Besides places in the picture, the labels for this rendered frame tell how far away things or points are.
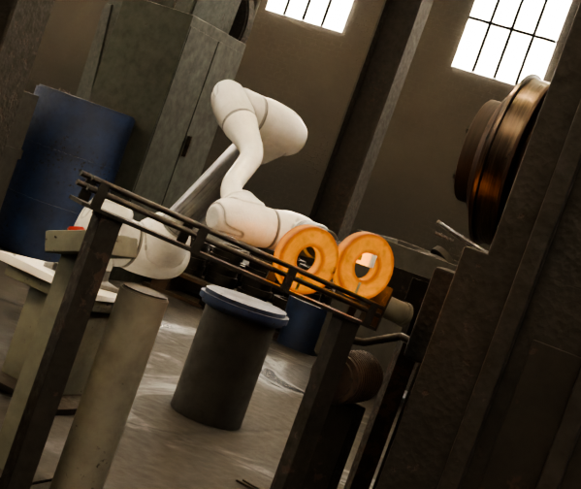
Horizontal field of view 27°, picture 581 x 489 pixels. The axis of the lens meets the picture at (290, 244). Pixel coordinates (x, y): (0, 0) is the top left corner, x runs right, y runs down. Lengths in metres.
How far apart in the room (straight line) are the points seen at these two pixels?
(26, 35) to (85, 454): 3.24
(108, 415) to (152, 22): 4.09
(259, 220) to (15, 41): 2.97
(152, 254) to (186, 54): 2.97
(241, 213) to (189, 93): 3.86
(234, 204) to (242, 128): 0.44
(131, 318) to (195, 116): 4.17
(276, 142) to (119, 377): 1.01
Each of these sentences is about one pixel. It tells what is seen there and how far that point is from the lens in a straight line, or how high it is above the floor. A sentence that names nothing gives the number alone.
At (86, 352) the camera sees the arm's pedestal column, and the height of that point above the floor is 0.16.
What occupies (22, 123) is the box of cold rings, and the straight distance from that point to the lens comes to 6.38.
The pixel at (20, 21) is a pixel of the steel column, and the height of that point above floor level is 1.12.
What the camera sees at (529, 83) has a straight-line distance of 3.17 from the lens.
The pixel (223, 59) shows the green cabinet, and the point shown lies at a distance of 7.02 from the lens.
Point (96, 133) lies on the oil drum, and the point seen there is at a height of 0.74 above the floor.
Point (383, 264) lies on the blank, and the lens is 2.84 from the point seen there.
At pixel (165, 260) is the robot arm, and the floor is 0.50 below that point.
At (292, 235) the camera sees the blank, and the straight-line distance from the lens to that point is 2.69.
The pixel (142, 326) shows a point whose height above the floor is 0.45.
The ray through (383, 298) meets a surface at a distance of 2.87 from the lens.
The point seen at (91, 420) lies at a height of 0.20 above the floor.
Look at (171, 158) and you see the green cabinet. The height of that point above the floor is 0.73.
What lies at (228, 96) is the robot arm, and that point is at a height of 1.03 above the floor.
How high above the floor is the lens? 0.90
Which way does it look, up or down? 3 degrees down
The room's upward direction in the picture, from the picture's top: 20 degrees clockwise
